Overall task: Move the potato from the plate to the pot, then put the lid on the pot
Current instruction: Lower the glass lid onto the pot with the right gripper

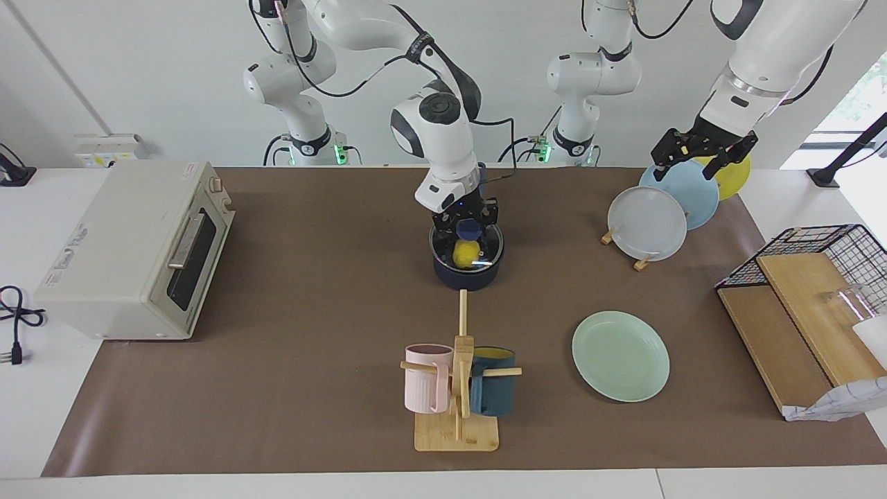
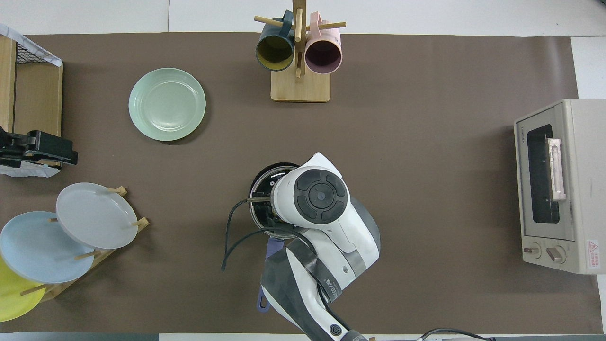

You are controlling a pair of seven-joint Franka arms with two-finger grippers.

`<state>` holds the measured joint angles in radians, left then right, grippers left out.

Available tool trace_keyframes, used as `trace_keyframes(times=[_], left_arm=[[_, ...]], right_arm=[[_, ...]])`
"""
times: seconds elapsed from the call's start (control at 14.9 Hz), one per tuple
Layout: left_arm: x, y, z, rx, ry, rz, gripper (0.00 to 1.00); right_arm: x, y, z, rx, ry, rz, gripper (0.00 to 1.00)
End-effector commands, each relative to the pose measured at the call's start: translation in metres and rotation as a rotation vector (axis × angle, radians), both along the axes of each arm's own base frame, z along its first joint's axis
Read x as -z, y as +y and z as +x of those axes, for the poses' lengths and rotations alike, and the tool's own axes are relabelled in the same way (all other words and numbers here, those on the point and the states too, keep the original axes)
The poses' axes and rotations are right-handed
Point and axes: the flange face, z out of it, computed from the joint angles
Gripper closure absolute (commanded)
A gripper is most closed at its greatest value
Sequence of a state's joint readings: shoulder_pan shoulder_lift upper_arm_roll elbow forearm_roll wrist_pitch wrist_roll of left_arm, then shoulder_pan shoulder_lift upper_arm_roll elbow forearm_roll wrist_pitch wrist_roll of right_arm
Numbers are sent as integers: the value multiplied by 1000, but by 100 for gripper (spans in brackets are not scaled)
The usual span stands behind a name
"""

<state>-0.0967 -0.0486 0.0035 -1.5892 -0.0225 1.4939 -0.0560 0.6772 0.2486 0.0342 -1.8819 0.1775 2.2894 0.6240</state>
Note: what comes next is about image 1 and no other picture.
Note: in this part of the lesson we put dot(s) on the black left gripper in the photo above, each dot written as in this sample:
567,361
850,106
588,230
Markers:
710,135

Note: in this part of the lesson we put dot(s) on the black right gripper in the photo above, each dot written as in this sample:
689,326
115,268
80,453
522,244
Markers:
466,209

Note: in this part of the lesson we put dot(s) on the glass lid with blue knob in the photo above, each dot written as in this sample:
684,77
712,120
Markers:
493,249

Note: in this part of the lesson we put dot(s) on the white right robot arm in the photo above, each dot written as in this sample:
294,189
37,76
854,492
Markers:
443,138

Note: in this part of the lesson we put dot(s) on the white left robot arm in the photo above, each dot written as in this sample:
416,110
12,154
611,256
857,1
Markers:
592,76

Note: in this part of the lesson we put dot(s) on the yellow plate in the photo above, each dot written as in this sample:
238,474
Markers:
734,180

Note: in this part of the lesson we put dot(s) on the light blue plate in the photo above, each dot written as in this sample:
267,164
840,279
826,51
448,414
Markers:
693,197

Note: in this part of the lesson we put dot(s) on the grey plate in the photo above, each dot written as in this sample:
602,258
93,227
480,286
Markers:
648,225

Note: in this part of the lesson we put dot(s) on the wooden plate rack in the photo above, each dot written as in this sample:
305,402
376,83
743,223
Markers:
642,263

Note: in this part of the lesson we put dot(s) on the pale green plate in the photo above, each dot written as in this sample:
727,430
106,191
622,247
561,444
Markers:
620,357

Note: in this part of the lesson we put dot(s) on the black slanted stand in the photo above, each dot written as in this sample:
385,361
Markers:
845,154

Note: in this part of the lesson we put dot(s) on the pink mug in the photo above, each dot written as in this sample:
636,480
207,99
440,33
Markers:
423,388

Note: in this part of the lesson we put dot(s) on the dark blue mug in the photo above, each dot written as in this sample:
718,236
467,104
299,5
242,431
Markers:
495,395

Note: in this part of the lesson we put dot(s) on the wooden shelf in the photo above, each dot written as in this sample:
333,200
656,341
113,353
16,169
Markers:
776,339

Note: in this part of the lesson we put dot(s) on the wooden mug tree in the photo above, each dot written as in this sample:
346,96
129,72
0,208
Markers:
457,433

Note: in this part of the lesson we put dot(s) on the clear glass cup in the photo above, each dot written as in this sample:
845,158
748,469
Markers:
847,301

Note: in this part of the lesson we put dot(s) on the brown table mat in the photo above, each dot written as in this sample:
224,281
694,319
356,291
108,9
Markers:
312,402

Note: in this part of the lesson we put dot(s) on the beige toaster oven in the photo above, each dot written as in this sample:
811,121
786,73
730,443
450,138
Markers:
111,256

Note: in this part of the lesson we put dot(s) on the white power strip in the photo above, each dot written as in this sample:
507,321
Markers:
104,149

